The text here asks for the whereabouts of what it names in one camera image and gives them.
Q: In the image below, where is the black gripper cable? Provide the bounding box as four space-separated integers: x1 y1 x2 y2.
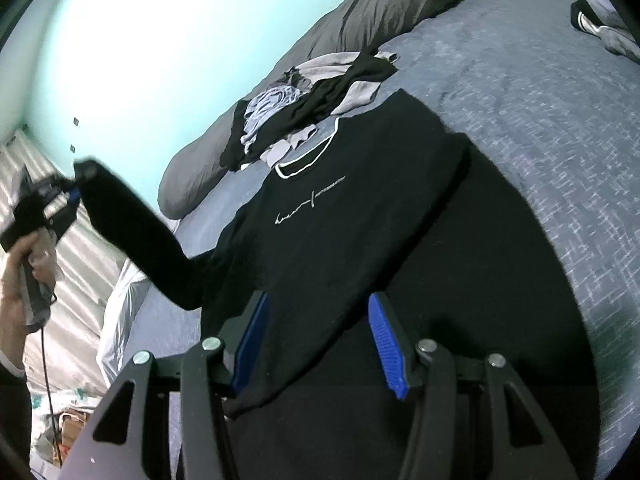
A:
38 324 64 468

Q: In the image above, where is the grey black garment at edge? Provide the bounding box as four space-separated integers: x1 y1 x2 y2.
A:
570 0 639 63

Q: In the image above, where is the grey pillow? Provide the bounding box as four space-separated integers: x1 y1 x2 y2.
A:
157 0 460 220

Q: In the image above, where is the person's left hand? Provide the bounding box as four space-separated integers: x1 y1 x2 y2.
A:
0 227 60 361

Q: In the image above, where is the black and white clothes pile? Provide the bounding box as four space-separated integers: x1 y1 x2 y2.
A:
220 49 397 171

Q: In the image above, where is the left forearm black sleeve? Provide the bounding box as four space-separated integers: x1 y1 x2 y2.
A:
0 352 32 465

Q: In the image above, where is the black long sleeve sweater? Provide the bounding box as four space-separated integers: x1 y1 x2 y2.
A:
76 90 600 479

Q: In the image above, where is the blue patterned bed cover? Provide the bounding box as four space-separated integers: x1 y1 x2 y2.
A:
119 0 640 480

